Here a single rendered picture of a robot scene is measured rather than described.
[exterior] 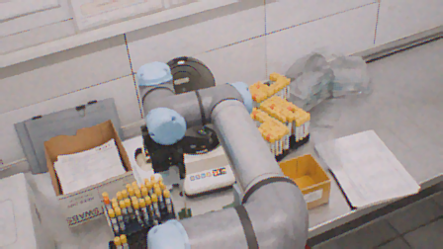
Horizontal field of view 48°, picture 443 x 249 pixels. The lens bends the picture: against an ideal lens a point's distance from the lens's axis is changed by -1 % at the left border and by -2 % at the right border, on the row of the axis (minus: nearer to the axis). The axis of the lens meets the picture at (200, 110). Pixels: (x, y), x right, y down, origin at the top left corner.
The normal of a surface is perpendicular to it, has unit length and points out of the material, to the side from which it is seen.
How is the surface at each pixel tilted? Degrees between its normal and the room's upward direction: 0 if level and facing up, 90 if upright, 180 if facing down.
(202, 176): 25
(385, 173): 0
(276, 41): 90
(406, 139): 0
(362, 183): 0
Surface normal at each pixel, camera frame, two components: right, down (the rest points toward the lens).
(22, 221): -0.10, -0.79
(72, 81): 0.37, 0.54
